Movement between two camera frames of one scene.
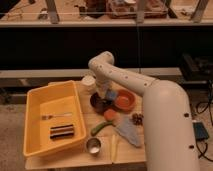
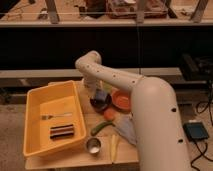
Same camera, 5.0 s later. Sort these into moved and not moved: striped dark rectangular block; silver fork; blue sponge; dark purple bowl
Moved: blue sponge
Not moved: silver fork; striped dark rectangular block; dark purple bowl
